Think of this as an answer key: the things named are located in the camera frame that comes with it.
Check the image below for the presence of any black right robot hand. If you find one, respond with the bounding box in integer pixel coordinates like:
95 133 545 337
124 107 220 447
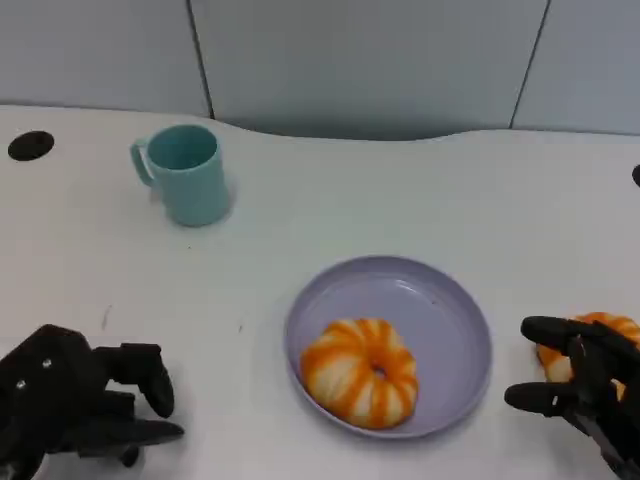
503 315 640 480

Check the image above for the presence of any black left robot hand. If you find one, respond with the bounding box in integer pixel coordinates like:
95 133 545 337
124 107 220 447
0 342 186 480

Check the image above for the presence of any orange white toy bread roll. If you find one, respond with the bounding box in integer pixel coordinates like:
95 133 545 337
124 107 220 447
299 317 420 431
535 311 640 401

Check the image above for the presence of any lilac plate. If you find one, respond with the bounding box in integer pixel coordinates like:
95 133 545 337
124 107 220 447
283 254 494 440

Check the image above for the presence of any pale green mug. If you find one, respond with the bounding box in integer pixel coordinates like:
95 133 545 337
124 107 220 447
129 124 233 228

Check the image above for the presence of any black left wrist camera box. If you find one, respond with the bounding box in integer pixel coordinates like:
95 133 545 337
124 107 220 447
0 323 109 441

